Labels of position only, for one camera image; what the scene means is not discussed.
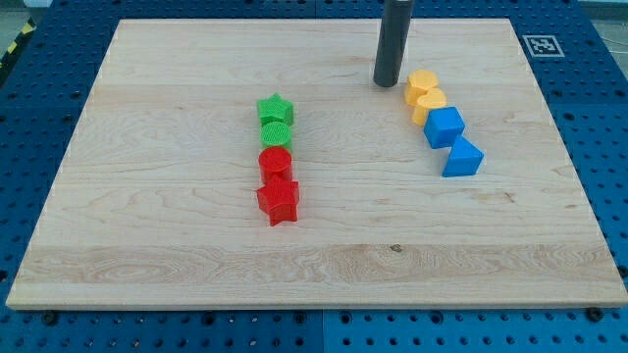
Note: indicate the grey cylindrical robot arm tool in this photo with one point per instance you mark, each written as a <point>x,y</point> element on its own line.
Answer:
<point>394,27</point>

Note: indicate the blue triangle block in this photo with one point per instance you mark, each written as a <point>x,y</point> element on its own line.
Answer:
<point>464,158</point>

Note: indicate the red star block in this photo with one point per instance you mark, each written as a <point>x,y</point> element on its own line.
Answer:
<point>278,199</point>

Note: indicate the red cylinder block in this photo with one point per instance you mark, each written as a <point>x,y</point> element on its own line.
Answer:
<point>275,161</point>

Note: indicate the green cylinder block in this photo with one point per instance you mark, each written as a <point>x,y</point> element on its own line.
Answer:
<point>276,134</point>

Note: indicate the green star block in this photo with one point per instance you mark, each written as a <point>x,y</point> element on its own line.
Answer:
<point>275,109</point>

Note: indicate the light wooden board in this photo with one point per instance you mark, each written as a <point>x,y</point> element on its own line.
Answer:
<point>155,205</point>

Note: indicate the blue cube block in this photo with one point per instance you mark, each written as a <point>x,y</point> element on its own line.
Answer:
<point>443,126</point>

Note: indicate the yellow hexagon block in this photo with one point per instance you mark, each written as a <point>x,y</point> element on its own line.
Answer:
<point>418,83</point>

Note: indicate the yellow heart block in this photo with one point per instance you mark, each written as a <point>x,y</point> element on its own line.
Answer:
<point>433,99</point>

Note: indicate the white fiducial marker tag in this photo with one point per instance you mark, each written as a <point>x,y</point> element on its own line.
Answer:
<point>543,46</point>

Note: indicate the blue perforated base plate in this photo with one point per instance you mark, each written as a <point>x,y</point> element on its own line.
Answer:
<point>53,73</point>

